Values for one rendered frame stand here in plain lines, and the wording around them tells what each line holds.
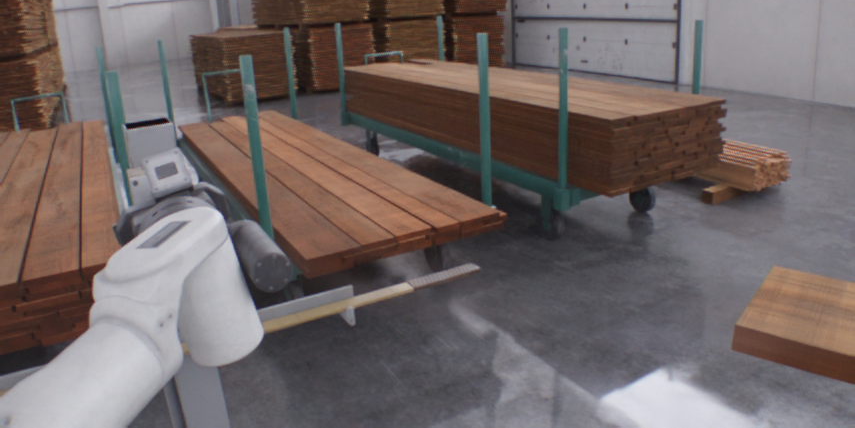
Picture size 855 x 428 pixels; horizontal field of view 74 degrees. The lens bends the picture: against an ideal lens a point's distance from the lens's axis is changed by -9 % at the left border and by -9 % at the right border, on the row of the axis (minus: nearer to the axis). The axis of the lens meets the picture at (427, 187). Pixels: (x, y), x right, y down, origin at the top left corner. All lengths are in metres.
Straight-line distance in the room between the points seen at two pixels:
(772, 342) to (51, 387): 0.95
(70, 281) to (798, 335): 2.06
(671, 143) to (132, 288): 3.26
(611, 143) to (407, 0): 8.10
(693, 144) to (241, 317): 3.31
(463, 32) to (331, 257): 9.46
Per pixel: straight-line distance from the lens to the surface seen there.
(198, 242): 0.48
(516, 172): 3.74
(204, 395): 0.97
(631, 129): 3.25
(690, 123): 3.64
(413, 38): 10.95
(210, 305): 0.51
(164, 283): 0.45
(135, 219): 0.67
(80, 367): 0.43
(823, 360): 1.07
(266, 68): 10.11
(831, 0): 9.34
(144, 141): 0.83
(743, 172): 4.67
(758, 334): 1.07
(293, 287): 2.99
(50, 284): 2.30
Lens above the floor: 1.43
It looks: 17 degrees down
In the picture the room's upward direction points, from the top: 3 degrees counter-clockwise
